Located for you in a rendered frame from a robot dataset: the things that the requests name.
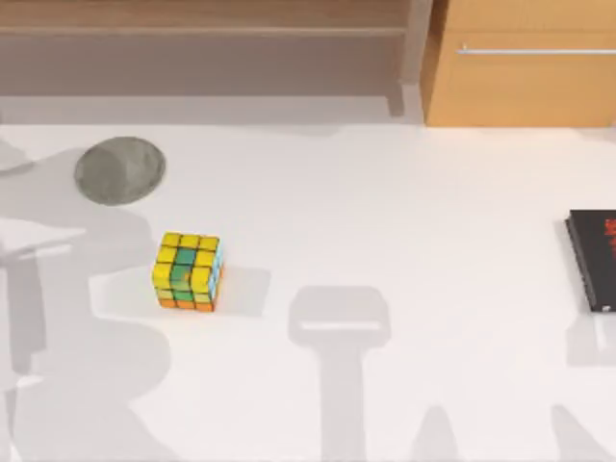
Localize colourful puzzle cube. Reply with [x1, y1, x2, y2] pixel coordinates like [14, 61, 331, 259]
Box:
[152, 231, 226, 313]

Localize round grey coaster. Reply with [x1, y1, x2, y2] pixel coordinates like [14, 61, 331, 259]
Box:
[73, 136, 167, 208]

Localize open wooden shelf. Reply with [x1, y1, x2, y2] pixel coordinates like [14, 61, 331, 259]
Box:
[0, 0, 434, 117]

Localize wooden cupboard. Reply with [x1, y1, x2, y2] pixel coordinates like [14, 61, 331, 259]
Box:
[420, 0, 616, 128]

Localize black book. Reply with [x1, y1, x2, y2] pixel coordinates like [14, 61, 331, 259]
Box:
[564, 209, 616, 314]

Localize long metal handle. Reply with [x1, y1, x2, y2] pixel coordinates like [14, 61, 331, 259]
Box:
[456, 43, 616, 56]

